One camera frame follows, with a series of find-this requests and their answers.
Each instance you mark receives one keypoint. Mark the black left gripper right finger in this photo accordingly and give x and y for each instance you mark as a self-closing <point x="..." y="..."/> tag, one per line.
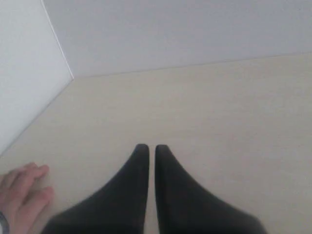
<point x="185" y="207"/>

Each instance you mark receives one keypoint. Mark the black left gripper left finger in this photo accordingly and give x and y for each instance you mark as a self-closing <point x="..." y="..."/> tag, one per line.
<point x="117" y="208"/>

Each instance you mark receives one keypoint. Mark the bare human hand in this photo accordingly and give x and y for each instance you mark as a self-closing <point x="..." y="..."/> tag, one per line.
<point x="20" y="206"/>

